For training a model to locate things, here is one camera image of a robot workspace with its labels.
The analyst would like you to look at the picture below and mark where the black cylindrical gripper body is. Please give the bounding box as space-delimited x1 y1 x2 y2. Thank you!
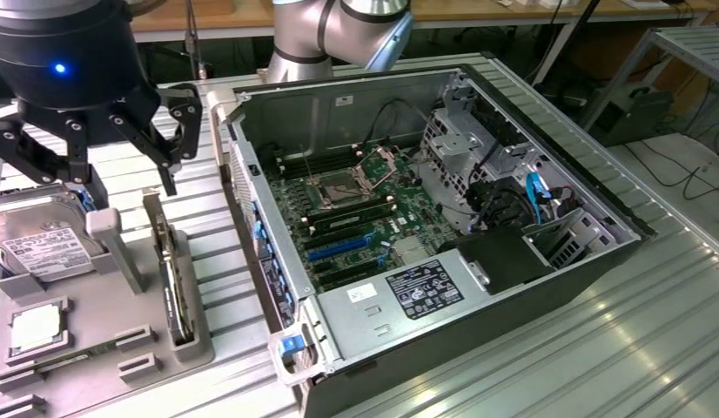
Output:
0 0 163 116

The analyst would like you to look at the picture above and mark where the GPU card with metal bracket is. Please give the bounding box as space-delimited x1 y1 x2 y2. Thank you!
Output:
140 188 199 348

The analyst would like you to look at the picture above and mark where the silver hard disk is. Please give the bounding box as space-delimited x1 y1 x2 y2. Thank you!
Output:
0 191 100 283

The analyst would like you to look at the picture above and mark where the CPU socket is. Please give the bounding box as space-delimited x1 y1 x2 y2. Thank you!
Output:
308 171 373 206

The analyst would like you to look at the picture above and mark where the black RAM stick with label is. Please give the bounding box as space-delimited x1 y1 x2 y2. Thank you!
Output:
308 207 391 234

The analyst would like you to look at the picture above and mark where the grey parts rack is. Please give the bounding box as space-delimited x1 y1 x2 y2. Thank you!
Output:
0 185 216 418

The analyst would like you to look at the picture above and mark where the blue expansion slot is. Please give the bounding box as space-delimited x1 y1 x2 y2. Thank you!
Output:
304 236 376 263

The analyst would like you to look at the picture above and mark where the CPU chip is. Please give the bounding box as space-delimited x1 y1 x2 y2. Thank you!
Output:
9 304 68 350

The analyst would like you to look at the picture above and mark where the green motherboard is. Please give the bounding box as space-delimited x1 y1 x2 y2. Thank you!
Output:
263 141 456 293

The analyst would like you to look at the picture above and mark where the metal disk bay cage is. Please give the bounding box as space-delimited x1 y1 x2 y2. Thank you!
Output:
419 71 547 198

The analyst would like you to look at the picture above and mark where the green RAM stick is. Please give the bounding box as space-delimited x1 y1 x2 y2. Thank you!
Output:
32 342 121 376

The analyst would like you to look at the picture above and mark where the silver chipset heatsink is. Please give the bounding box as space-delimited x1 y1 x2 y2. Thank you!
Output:
391 238 436 267

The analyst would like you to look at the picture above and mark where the grey power supply unit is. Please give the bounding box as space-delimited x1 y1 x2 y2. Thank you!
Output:
303 249 495 363

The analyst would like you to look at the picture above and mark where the blue case latch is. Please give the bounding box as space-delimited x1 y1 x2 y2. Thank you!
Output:
279 334 307 357

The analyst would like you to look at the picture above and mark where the wooden desk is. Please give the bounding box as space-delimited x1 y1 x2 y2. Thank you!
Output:
131 0 715 32

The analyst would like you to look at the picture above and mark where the black plastic air shroud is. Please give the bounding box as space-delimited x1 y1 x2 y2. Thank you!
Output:
453 226 559 298

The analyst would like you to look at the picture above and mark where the open black PC case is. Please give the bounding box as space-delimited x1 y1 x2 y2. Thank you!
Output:
208 63 657 418

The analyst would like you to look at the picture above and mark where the black box on floor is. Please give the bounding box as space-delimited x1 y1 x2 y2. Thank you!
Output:
595 85 675 148

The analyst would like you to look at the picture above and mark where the white round table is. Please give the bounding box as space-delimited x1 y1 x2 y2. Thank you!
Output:
605 130 719 233

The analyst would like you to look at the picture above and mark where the metal slat side table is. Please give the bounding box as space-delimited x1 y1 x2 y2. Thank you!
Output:
611 25 719 145

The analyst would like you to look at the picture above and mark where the black camera cable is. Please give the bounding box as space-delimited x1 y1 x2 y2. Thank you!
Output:
183 0 213 81

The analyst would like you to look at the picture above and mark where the thin black wire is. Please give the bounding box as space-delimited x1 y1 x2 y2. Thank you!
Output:
360 98 431 154

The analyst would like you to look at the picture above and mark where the black power wire bundle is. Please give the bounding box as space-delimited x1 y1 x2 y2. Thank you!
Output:
467 177 535 233

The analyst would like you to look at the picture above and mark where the blue SATA wire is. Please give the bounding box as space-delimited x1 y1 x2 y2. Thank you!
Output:
525 171 556 228

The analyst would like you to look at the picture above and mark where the black cable on table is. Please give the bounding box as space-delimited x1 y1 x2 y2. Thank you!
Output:
623 142 719 193

